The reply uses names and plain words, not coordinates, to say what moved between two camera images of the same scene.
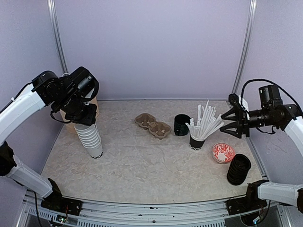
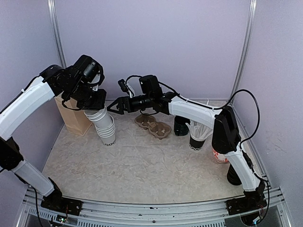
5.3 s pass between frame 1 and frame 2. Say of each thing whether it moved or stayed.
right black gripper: moved
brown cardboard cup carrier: stayed
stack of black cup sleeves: stayed
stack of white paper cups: moved
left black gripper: moved
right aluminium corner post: stayed
